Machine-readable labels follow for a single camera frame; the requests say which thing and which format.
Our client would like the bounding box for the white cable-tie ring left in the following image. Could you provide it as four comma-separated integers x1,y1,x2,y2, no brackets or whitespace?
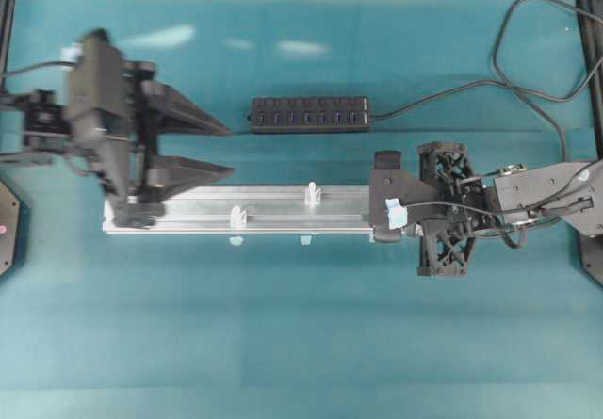
228,204,249,229

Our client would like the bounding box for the black frame post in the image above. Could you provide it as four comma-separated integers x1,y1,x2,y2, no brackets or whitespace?
0,0,15,73
576,0,602,159

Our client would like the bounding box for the aluminium extrusion rail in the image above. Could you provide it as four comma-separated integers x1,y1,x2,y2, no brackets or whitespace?
102,182,372,236

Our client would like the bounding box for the black right camera cable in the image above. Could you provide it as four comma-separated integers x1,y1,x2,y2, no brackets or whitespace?
399,169,595,250

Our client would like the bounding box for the black right frame post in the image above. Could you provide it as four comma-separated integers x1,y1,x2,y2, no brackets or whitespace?
576,0,602,159

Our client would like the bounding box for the white cable-tie ring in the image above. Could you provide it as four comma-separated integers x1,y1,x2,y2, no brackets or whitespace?
302,181,323,208
228,204,249,229

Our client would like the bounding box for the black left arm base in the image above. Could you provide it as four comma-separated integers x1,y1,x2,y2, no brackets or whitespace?
0,182,21,275

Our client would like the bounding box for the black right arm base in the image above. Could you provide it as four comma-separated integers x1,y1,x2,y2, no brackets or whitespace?
576,234,603,288

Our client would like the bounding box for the white cable-tie ring middle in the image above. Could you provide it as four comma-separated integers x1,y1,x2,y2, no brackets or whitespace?
302,181,323,208

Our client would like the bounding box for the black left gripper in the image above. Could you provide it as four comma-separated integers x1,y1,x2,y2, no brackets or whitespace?
114,61,235,228

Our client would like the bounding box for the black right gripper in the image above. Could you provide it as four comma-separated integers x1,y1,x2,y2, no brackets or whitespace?
417,142,495,277

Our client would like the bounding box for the black left frame post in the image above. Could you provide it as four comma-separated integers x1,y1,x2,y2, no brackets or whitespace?
0,0,15,73

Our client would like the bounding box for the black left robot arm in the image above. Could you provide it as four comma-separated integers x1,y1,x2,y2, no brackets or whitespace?
1,61,234,229

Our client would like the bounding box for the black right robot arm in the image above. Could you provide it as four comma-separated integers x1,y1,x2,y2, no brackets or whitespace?
415,142,602,282

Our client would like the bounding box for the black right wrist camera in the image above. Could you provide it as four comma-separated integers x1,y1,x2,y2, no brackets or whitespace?
368,151,444,243

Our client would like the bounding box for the black multi-port USB hub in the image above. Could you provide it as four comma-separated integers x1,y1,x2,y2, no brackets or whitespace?
249,96,371,134

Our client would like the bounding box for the black USB cable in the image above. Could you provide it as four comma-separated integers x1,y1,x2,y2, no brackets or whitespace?
369,0,603,161

